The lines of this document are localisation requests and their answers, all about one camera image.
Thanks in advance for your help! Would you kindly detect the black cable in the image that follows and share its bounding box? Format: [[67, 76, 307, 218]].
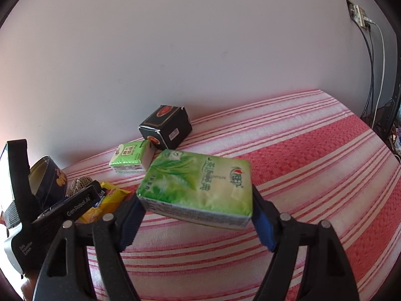
[[360, 25, 375, 120]]

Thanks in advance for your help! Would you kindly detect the small green tissue pack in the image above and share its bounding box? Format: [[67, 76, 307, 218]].
[[109, 140, 155, 175]]

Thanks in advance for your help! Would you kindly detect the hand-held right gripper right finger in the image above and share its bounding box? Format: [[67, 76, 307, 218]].
[[251, 186, 359, 301]]

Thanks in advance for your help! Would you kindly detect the brown scrubber ball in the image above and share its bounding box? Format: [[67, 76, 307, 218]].
[[67, 176, 93, 197]]

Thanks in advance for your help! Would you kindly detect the large green tissue pack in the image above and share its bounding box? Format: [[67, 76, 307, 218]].
[[136, 149, 254, 230]]

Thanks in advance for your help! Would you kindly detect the dark cluttered stand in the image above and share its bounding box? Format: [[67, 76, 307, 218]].
[[374, 96, 401, 160]]

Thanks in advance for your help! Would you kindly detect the wall socket plate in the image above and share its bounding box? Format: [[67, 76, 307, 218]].
[[345, 0, 359, 24]]

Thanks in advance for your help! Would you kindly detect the yellow snack packet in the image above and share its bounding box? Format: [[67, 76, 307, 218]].
[[78, 181, 131, 224]]

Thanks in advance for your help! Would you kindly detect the round printed cookie tin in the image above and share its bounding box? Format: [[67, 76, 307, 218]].
[[28, 155, 68, 209]]

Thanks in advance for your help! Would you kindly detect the red white striped cloth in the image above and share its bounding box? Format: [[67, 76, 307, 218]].
[[23, 89, 401, 301]]

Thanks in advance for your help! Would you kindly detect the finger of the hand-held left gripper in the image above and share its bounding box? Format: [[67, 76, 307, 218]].
[[89, 184, 106, 206]]

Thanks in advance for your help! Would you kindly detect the white cable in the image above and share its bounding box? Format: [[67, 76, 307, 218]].
[[371, 22, 386, 129]]

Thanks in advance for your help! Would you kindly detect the black cardboard box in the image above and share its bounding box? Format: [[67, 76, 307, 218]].
[[138, 105, 192, 150]]

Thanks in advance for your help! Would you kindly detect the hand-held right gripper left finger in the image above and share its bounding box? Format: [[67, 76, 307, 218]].
[[32, 194, 147, 301]]

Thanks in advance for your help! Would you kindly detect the white plug adapter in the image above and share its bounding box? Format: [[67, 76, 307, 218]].
[[353, 6, 375, 28]]

